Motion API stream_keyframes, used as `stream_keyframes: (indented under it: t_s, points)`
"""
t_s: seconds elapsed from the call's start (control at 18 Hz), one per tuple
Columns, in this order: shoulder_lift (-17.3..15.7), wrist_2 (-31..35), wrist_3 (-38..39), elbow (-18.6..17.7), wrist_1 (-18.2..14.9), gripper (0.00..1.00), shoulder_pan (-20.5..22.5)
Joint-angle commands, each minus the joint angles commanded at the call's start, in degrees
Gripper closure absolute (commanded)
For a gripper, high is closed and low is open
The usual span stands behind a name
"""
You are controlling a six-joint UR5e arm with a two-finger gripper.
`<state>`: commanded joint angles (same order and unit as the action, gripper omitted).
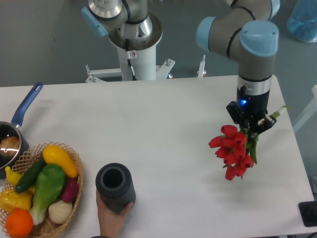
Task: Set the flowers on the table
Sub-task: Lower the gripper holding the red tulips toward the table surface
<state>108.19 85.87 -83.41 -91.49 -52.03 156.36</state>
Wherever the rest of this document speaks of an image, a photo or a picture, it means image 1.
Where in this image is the orange fruit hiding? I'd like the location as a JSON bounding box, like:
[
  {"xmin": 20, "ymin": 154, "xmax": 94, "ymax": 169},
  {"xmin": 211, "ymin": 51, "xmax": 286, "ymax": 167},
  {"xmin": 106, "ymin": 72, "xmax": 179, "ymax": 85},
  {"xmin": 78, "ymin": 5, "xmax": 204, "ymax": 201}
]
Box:
[{"xmin": 5, "ymin": 209, "xmax": 33, "ymax": 238}]

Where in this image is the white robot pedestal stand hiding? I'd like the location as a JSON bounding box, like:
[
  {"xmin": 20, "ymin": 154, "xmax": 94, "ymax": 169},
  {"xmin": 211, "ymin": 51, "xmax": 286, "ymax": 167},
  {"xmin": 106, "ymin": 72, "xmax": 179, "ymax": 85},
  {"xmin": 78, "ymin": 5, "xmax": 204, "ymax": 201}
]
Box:
[{"xmin": 85, "ymin": 12, "xmax": 208, "ymax": 83}]

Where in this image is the brown bread roll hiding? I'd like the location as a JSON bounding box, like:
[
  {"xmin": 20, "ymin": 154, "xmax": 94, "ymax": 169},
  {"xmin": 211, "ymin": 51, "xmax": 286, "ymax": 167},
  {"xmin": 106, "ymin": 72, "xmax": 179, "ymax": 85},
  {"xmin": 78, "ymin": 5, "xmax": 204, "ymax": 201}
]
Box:
[{"xmin": 0, "ymin": 136, "xmax": 20, "ymax": 158}]

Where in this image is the blue plastic bag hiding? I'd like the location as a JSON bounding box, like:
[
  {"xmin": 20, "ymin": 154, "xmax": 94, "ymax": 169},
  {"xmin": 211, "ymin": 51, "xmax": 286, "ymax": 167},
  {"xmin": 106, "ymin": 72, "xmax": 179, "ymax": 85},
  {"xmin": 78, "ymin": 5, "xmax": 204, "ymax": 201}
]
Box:
[{"xmin": 287, "ymin": 0, "xmax": 317, "ymax": 43}]

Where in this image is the green bok choy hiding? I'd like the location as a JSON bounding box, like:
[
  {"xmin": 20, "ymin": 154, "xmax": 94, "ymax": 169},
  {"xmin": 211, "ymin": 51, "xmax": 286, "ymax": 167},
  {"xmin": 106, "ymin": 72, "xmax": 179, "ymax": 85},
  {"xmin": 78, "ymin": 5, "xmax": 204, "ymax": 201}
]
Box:
[{"xmin": 29, "ymin": 164, "xmax": 66, "ymax": 226}]

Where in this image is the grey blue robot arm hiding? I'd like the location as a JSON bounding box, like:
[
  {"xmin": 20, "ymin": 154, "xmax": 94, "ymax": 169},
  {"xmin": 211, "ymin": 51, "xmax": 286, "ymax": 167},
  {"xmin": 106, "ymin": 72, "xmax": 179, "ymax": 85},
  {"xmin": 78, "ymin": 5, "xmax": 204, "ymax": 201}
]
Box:
[{"xmin": 81, "ymin": 0, "xmax": 280, "ymax": 134}]

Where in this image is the dark grey ribbed vase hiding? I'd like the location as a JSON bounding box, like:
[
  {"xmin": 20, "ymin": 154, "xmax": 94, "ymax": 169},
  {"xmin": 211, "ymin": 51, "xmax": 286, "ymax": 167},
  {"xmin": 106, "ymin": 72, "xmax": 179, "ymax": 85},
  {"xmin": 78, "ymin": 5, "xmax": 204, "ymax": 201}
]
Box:
[{"xmin": 95, "ymin": 163, "xmax": 136, "ymax": 213}]

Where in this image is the woven wicker basket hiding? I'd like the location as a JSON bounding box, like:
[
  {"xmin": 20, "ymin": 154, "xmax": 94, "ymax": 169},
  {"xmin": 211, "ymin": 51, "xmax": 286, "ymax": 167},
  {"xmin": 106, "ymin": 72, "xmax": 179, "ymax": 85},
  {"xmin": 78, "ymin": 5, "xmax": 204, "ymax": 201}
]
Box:
[{"xmin": 0, "ymin": 141, "xmax": 84, "ymax": 238}]

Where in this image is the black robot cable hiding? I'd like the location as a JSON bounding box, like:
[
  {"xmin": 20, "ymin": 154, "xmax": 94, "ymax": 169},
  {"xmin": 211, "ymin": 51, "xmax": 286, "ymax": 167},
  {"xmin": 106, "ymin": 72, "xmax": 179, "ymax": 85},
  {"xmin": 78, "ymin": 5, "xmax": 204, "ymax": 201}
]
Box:
[{"xmin": 124, "ymin": 38, "xmax": 137, "ymax": 81}]

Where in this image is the red radish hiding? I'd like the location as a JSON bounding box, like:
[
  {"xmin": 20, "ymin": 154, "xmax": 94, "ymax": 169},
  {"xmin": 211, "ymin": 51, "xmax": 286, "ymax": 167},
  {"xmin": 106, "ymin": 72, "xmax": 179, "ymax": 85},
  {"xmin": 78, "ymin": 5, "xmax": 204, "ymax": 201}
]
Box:
[{"xmin": 61, "ymin": 179, "xmax": 79, "ymax": 202}]

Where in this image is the yellow squash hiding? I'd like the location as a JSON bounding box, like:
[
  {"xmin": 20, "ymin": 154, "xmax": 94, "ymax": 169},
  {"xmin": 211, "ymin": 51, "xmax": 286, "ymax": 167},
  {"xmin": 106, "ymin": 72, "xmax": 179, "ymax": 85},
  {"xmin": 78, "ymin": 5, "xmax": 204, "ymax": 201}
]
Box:
[{"xmin": 43, "ymin": 144, "xmax": 79, "ymax": 179}]

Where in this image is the blue handled saucepan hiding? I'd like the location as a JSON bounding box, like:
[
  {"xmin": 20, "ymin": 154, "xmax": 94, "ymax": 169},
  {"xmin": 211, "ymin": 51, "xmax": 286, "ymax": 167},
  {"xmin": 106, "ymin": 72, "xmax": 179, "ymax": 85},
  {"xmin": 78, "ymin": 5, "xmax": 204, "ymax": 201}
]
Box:
[{"xmin": 0, "ymin": 82, "xmax": 43, "ymax": 179}]

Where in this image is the black device at edge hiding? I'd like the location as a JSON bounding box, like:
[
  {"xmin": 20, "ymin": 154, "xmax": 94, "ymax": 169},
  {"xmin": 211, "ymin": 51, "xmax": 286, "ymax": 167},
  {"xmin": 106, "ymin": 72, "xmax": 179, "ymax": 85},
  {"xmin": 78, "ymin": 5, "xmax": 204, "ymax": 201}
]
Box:
[{"xmin": 298, "ymin": 201, "xmax": 317, "ymax": 227}]

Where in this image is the red tulip bouquet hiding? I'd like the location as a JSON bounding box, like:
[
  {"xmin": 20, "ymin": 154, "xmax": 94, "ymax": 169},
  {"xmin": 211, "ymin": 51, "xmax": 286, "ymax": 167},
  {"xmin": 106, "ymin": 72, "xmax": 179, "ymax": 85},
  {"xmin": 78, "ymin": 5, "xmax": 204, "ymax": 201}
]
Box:
[{"xmin": 208, "ymin": 106, "xmax": 292, "ymax": 181}]

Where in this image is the white garlic bulb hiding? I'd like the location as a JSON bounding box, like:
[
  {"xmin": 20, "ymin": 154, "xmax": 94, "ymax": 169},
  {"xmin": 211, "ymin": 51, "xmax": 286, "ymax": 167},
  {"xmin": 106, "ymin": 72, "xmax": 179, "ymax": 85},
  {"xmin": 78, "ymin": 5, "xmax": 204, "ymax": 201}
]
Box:
[{"xmin": 49, "ymin": 200, "xmax": 73, "ymax": 224}]

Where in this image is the bare human hand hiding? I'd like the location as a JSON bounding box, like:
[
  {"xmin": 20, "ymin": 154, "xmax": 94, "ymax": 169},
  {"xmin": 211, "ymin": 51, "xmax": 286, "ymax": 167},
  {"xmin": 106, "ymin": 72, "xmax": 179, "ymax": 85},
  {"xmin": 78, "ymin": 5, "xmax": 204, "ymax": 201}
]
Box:
[{"xmin": 96, "ymin": 191, "xmax": 134, "ymax": 238}]

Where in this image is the dark green cucumber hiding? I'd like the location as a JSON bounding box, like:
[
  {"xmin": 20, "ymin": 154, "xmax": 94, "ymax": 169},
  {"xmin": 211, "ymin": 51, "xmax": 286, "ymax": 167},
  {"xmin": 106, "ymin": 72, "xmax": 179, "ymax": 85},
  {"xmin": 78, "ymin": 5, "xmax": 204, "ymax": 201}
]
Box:
[{"xmin": 15, "ymin": 157, "xmax": 47, "ymax": 193}]

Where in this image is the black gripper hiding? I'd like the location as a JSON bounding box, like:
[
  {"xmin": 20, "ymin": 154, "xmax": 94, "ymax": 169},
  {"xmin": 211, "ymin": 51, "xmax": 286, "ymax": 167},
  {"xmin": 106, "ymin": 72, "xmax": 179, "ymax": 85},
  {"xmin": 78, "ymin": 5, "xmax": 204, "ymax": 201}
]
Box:
[{"xmin": 226, "ymin": 86, "xmax": 277, "ymax": 134}]

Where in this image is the yellow bell pepper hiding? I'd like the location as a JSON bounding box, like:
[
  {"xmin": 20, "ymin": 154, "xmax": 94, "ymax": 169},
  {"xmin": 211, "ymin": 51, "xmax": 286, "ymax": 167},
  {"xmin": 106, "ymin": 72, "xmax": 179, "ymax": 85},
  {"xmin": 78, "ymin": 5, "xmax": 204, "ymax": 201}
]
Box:
[{"xmin": 0, "ymin": 189, "xmax": 33, "ymax": 213}]

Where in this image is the small yellow gourd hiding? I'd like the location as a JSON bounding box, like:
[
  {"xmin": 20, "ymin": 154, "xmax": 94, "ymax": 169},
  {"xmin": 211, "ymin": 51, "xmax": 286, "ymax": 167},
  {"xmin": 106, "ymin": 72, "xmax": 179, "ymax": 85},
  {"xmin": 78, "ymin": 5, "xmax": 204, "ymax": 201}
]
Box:
[{"xmin": 5, "ymin": 166, "xmax": 22, "ymax": 186}]

